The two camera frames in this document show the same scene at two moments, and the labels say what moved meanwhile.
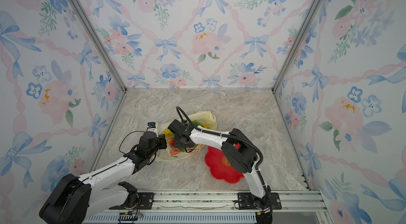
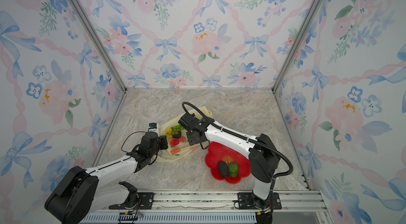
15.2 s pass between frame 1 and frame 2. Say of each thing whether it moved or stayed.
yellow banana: stayed
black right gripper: moved
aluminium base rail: stayed
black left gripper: stayed
